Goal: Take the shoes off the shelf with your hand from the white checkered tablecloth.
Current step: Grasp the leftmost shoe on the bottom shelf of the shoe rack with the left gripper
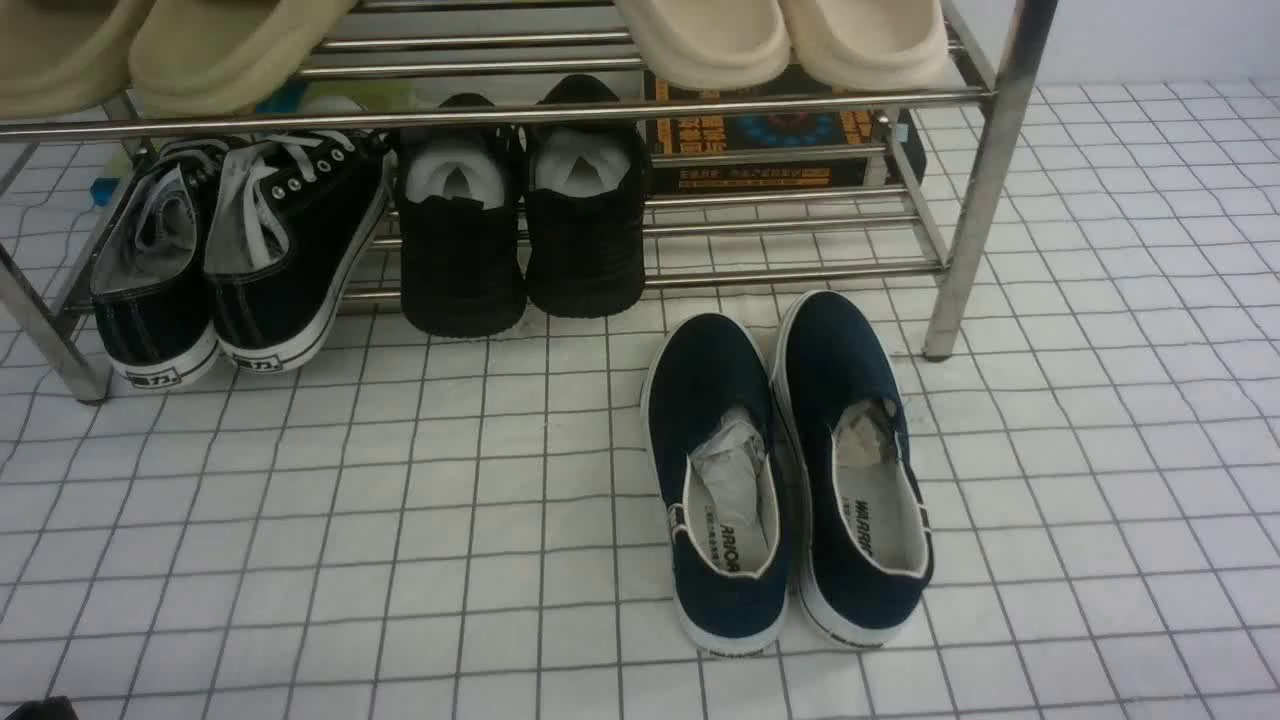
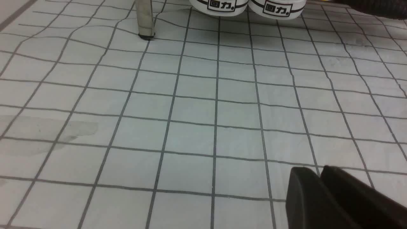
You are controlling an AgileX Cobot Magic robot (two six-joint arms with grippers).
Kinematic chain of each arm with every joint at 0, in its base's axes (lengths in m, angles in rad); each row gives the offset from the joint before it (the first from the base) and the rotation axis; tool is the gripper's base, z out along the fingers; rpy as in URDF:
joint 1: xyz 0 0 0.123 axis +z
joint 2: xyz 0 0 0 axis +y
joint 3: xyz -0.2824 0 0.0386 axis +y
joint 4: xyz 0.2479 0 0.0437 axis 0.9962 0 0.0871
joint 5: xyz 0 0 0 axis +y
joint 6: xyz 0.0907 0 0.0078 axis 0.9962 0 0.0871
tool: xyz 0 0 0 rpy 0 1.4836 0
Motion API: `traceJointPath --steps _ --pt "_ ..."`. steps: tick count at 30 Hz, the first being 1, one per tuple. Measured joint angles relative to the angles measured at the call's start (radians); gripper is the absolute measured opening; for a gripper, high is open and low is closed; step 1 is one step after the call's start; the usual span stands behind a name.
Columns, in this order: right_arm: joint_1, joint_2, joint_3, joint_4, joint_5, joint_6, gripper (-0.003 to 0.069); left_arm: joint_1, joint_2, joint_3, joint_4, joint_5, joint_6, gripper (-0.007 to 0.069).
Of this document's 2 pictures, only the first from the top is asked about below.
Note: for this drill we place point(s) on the black lace-up canvas sneaker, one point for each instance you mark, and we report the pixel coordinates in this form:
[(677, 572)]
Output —
[(146, 285), (293, 216)]

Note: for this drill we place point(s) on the navy slip-on shoe left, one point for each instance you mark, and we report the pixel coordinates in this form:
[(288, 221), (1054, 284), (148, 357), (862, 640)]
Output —
[(711, 436)]

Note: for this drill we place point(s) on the navy slip-on shoe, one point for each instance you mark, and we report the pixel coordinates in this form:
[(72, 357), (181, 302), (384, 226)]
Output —
[(711, 436), (866, 549)]

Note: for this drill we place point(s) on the black knit shoe right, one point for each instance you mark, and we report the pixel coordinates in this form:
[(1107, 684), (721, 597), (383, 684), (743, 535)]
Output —
[(587, 182)]

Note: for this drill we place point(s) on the black knit shoe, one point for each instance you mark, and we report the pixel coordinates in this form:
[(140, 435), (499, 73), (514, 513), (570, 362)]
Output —
[(587, 182), (456, 194)]

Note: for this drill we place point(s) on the black knit shoe left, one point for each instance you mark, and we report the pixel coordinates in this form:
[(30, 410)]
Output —
[(456, 194)]

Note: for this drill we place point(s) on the navy slip-on shoe right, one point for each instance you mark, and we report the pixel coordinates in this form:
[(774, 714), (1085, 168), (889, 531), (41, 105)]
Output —
[(866, 549)]

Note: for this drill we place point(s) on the stainless steel shoe rack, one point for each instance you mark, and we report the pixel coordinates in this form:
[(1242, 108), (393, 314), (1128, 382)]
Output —
[(1002, 94)]

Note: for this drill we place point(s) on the cream slipper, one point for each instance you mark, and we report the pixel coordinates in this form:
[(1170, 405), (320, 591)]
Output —
[(709, 45), (873, 46)]

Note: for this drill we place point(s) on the black orange printed box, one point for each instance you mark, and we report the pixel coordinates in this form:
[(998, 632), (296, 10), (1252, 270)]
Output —
[(770, 140)]

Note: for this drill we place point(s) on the cream slipper far right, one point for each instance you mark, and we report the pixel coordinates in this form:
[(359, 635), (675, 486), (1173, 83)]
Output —
[(873, 46)]

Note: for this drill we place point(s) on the green blue box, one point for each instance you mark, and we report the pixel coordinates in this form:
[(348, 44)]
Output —
[(378, 95)]

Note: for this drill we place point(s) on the beige slipper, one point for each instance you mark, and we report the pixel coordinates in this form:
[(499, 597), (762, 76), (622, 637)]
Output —
[(63, 56), (206, 58)]

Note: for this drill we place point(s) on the beige slipper far left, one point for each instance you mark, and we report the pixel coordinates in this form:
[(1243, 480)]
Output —
[(63, 56)]

